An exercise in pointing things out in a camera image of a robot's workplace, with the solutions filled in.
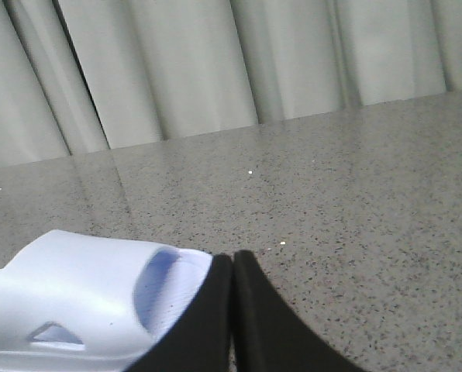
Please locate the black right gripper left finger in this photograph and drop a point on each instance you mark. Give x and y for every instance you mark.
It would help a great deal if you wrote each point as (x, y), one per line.
(199, 340)

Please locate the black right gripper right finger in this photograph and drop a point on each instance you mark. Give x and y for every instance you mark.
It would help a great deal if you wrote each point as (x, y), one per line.
(268, 335)

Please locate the light blue slipper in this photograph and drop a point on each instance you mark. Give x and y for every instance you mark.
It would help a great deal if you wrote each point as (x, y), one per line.
(71, 302)

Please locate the pale grey curtain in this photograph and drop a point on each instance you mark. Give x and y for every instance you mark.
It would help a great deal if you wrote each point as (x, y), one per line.
(84, 76)

